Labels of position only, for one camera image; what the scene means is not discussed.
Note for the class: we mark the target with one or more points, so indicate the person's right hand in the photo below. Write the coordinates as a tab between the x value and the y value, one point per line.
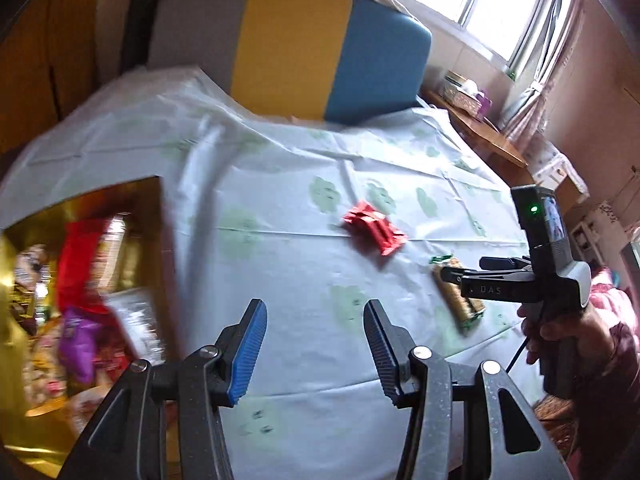
595	344

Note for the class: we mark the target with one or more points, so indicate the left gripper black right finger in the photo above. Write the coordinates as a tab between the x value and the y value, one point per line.
390	346

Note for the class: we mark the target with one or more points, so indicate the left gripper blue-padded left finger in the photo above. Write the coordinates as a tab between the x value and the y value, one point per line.
243	349

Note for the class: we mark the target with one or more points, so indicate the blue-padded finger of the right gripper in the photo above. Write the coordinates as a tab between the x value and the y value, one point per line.
454	274

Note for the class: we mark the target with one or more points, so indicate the grey yellow blue headboard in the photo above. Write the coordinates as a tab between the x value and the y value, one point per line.
341	61

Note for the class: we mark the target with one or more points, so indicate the tissue box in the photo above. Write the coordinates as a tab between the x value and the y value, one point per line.
461	93

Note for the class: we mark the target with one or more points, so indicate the white covered cabinet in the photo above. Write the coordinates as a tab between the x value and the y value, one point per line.
549	167

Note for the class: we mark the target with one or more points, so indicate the dark brown candy packet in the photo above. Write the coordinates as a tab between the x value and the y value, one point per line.
30	302

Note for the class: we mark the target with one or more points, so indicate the puffy red snack packet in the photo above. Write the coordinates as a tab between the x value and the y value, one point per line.
364	219

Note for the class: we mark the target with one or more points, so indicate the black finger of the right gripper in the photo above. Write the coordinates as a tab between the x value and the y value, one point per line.
503	263

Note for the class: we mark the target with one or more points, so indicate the right beige curtain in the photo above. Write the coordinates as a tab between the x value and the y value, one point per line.
550	43

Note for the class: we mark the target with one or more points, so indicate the purple snack packet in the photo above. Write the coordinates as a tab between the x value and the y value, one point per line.
79	344

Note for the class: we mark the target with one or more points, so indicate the wooden wardrobe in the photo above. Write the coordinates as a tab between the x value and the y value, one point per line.
48	64

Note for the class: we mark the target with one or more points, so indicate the white brown snack packet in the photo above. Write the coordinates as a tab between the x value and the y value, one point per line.
135	314

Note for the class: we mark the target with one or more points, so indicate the purple small box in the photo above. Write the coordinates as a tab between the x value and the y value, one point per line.
485	105

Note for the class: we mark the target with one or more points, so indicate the white cloud-print tablecloth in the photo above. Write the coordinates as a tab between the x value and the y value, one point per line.
256	208

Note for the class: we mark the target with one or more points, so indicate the red-ended rice cracker roll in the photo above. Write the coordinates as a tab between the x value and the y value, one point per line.
106	261

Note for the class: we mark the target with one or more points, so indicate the soda cracker packet green ends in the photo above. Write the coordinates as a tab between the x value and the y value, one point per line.
466	311

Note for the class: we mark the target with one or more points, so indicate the red foil packet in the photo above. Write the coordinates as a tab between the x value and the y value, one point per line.
74	270

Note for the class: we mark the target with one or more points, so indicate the black rolled mat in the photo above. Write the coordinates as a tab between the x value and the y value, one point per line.
137	35

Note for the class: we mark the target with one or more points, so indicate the wooden side table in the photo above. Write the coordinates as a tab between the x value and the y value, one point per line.
486	142

